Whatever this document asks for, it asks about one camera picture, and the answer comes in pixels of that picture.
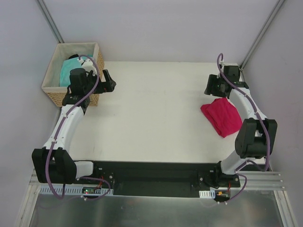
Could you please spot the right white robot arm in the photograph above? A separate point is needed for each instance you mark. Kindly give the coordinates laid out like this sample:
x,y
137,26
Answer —
x,y
255,139

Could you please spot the aluminium frame post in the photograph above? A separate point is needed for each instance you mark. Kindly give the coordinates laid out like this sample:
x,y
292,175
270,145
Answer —
x,y
50,21
265,27

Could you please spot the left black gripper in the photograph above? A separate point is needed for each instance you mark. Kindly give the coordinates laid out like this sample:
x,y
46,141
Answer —
x,y
104,82

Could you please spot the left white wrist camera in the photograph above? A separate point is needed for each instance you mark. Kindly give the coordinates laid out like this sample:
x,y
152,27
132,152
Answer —
x,y
88,66

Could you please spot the black garment in basket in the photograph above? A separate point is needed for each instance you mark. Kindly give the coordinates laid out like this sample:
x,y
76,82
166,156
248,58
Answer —
x,y
74,56

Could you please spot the right aluminium frame post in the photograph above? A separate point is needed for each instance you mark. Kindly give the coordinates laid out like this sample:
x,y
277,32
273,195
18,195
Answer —
x,y
265,27

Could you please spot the white cable duct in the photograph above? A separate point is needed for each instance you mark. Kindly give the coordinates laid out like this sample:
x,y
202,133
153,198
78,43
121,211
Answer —
x,y
77,190
207,194

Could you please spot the right white cable duct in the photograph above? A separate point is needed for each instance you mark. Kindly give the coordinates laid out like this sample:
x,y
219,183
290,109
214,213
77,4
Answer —
x,y
207,194

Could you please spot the front aluminium rail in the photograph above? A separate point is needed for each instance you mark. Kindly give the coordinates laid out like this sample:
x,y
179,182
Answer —
x,y
263,181

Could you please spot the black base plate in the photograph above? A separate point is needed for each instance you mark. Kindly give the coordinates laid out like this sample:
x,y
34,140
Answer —
x,y
183,180

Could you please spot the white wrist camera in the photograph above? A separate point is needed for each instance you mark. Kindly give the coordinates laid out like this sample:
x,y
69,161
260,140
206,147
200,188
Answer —
x,y
223,63
88,66

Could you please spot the wicker basket with liner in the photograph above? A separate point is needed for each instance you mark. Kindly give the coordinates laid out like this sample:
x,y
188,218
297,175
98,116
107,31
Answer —
x,y
51,83

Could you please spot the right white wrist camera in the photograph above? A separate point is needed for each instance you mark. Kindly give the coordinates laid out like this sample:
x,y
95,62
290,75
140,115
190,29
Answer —
x,y
223,63

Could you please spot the teal t shirt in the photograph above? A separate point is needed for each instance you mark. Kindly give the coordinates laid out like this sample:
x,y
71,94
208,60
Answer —
x,y
67,67

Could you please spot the left aluminium frame post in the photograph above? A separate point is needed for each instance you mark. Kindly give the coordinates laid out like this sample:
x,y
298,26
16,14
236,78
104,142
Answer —
x,y
50,21

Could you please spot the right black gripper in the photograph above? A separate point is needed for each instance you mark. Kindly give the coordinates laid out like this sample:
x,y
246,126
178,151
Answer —
x,y
213,85

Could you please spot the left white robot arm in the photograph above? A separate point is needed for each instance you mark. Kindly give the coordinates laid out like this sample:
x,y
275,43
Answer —
x,y
52,162

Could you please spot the left white cable duct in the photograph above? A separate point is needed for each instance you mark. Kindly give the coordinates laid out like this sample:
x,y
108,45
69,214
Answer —
x,y
77,190

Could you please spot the pink t shirt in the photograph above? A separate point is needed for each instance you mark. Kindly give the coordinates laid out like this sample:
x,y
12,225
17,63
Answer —
x,y
223,116

